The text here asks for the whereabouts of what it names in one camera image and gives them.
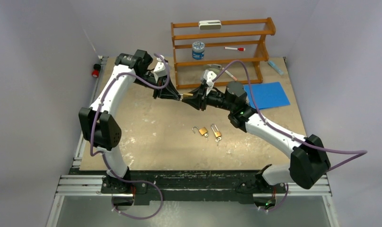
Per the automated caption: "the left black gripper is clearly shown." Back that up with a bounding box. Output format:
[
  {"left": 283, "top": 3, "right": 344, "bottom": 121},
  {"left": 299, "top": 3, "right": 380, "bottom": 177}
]
[{"left": 134, "top": 71, "right": 181, "bottom": 100}]

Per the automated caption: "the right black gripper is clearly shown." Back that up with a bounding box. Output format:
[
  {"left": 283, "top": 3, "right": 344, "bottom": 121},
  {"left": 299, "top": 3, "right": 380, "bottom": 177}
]
[{"left": 182, "top": 83, "right": 235, "bottom": 112}]

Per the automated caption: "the large brass padlock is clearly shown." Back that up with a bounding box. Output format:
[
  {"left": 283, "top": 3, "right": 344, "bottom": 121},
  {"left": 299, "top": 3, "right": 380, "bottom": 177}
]
[{"left": 180, "top": 93, "right": 193, "bottom": 100}]

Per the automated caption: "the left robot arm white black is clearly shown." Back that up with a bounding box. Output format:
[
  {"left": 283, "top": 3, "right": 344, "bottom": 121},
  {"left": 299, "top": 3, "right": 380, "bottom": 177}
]
[{"left": 79, "top": 50, "right": 181, "bottom": 193}]

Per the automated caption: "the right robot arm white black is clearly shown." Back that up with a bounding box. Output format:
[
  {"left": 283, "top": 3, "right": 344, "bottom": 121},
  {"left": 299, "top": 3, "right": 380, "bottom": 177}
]
[{"left": 182, "top": 81, "right": 331, "bottom": 192}]

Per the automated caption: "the grey stapler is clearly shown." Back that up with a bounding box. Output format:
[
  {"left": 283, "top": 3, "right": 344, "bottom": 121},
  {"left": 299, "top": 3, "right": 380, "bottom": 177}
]
[{"left": 205, "top": 64, "right": 222, "bottom": 72}]

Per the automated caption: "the white pen on table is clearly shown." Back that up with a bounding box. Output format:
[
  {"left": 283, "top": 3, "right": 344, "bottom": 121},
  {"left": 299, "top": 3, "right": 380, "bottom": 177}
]
[{"left": 225, "top": 70, "right": 238, "bottom": 81}]

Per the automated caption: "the blue white jar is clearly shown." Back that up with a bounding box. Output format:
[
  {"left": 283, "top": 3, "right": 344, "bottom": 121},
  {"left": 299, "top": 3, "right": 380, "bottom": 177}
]
[{"left": 192, "top": 41, "right": 205, "bottom": 60}]

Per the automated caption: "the long shackle brass padlock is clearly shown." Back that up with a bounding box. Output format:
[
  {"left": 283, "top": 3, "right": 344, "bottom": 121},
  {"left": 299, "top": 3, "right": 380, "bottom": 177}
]
[{"left": 211, "top": 123, "right": 222, "bottom": 139}]

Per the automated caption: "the white red marker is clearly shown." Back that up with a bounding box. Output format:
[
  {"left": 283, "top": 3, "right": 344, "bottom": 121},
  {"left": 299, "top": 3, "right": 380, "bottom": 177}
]
[{"left": 224, "top": 46, "right": 245, "bottom": 52}]

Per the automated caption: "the white rectangular box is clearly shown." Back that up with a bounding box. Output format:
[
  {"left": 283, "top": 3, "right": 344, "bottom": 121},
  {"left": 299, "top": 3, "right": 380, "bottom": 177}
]
[{"left": 198, "top": 20, "right": 222, "bottom": 31}]

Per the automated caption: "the red emergency stop button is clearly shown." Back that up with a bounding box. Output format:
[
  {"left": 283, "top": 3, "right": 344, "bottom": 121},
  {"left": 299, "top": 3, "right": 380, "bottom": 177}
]
[{"left": 91, "top": 64, "right": 101, "bottom": 78}]

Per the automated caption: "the light blue eraser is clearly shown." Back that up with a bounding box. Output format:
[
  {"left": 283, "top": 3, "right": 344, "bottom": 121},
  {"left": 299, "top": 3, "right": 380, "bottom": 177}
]
[{"left": 267, "top": 61, "right": 284, "bottom": 75}]

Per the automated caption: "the orange wooden shelf rack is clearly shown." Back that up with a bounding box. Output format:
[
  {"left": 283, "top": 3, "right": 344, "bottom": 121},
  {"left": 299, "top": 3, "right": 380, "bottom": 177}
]
[{"left": 170, "top": 17, "right": 276, "bottom": 89}]

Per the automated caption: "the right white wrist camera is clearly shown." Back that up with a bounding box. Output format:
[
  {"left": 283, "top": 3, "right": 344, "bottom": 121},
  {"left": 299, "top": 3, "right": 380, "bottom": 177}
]
[{"left": 201, "top": 70, "right": 217, "bottom": 94}]

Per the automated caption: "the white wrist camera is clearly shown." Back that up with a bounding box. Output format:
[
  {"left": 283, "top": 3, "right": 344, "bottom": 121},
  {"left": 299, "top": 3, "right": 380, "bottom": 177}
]
[
  {"left": 153, "top": 61, "right": 168, "bottom": 81},
  {"left": 201, "top": 70, "right": 217, "bottom": 94}
]

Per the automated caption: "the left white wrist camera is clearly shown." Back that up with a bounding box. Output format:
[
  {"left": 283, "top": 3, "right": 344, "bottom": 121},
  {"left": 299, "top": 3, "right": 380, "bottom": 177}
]
[{"left": 153, "top": 61, "right": 168, "bottom": 81}]

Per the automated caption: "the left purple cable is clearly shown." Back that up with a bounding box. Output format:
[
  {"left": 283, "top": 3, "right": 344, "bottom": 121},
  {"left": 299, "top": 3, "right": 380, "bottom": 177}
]
[{"left": 89, "top": 53, "right": 171, "bottom": 185}]

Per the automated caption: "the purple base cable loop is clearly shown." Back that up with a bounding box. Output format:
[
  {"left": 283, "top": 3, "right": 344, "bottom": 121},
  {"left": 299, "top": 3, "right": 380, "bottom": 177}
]
[{"left": 103, "top": 180, "right": 165, "bottom": 220}]

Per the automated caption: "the black base frame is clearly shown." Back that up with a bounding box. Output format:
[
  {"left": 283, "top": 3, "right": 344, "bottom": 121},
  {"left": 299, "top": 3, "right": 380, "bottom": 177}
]
[{"left": 68, "top": 166, "right": 317, "bottom": 208}]

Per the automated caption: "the aluminium rail frame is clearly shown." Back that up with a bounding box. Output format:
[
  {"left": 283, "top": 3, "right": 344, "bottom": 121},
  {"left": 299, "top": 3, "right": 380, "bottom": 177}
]
[{"left": 46, "top": 55, "right": 339, "bottom": 227}]

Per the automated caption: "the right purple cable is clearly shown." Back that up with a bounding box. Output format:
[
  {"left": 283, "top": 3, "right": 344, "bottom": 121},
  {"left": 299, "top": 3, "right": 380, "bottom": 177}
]
[{"left": 214, "top": 59, "right": 368, "bottom": 173}]

